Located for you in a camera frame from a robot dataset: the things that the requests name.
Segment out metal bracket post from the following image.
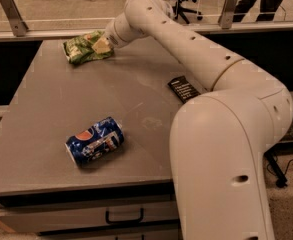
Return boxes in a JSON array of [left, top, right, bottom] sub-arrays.
[[0, 0, 28, 37], [218, 0, 238, 29]]

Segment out grey drawer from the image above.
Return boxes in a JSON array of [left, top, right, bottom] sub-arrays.
[[38, 224, 183, 240], [0, 199, 178, 233]]

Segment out black drawer handle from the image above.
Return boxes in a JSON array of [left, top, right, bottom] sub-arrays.
[[105, 208, 144, 225]]

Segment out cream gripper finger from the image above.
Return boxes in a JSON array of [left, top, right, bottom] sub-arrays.
[[92, 37, 112, 54]]

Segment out black floor cable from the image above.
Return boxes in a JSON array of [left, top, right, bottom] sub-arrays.
[[265, 157, 293, 178]]

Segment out upper grey drawer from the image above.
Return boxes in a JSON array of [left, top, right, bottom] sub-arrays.
[[0, 199, 178, 233]]

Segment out black stand leg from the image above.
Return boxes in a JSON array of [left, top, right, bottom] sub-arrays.
[[264, 150, 287, 188]]

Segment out person legs dark trousers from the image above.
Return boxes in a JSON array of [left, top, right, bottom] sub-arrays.
[[233, 0, 290, 23]]

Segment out right metal bracket post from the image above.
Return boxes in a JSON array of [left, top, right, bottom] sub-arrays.
[[218, 0, 238, 29]]

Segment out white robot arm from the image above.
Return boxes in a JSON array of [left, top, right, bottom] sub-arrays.
[[94, 0, 293, 240]]

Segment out lower grey drawer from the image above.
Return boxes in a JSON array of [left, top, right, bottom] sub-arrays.
[[38, 224, 183, 240]]

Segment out green jalapeno chip bag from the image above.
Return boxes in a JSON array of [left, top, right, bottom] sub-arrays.
[[62, 30, 114, 65]]

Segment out blue pepsi soda can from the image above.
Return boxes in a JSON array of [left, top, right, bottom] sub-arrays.
[[65, 117, 124, 166]]

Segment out left metal bracket post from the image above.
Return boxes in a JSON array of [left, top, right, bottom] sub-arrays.
[[0, 0, 28, 37]]

